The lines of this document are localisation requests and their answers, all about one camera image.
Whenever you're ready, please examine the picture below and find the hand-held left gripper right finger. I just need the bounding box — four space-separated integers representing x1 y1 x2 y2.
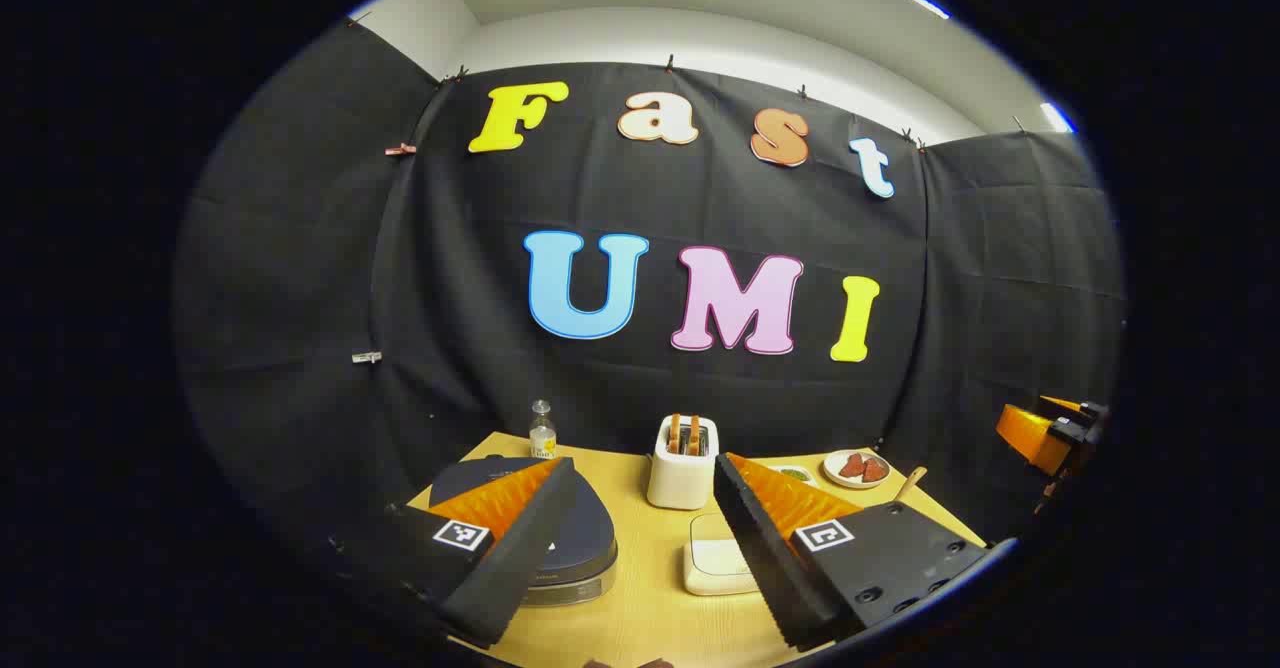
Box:
712 451 991 651

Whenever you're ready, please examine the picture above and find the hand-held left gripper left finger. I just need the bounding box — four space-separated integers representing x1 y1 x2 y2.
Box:
325 456 579 649

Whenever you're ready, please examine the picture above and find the silver rice cooker dark lid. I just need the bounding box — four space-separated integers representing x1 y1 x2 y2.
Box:
430 456 619 607

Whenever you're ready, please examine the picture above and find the white toaster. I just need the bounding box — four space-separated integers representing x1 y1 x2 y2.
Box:
646 414 720 511

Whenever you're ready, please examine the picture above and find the white round plate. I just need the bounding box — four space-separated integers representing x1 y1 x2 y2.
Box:
823 449 892 490

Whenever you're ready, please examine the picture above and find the small glass bottle yellow label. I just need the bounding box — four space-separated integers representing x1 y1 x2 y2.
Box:
529 400 558 461

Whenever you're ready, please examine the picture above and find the black backdrop cloth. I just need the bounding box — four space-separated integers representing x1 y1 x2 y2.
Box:
170 18 1126 589

